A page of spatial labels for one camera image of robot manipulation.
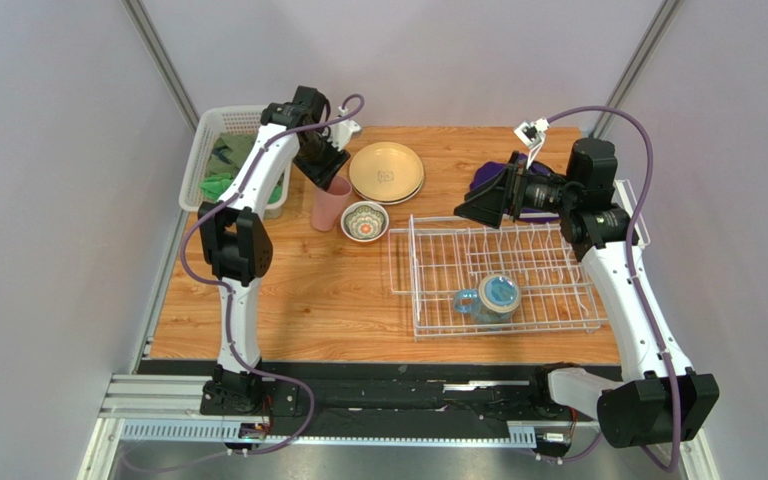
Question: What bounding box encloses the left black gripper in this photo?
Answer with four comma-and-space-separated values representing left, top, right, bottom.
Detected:
294, 129, 351, 193

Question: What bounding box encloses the pink cup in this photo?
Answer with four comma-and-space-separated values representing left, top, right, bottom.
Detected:
311, 176, 352, 232

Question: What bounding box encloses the white plate green red rim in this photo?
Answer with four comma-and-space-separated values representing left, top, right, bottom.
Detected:
353, 186, 422, 206

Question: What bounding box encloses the yellow bear plate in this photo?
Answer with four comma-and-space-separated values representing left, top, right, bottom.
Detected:
348, 142, 425, 203

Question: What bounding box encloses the white patterned small bowl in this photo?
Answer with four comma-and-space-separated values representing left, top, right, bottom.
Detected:
339, 201, 390, 243

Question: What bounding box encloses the blue glass mug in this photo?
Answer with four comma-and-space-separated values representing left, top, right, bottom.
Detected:
453, 274, 522, 325

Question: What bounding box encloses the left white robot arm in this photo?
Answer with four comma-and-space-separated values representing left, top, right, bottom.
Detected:
197, 86, 359, 415

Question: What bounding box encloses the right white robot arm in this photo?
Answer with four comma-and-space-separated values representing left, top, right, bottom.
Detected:
454, 138, 720, 448

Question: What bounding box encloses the purple cloth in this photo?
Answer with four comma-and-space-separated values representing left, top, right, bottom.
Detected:
468, 161, 557, 223

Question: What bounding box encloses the olive green cloth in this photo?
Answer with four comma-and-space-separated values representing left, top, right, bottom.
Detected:
205, 132, 257, 179

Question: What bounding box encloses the bright green cloth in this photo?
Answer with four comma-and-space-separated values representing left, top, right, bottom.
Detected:
199, 173, 283, 204

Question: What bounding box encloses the white plastic basket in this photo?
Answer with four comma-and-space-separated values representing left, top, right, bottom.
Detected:
178, 105, 265, 212

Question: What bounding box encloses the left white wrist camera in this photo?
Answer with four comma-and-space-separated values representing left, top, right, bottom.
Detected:
329, 107, 363, 150

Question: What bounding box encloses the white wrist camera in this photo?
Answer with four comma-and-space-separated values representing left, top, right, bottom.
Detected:
329, 107, 363, 150
513, 118, 550, 169

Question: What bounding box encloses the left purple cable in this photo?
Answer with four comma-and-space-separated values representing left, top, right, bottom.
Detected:
117, 93, 367, 467

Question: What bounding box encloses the white wire dish rack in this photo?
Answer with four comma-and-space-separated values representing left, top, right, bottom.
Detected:
388, 215, 608, 339

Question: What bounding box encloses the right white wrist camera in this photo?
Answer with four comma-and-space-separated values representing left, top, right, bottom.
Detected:
513, 118, 550, 169

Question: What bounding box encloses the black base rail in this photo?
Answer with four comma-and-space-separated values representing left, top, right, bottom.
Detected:
136, 360, 597, 441

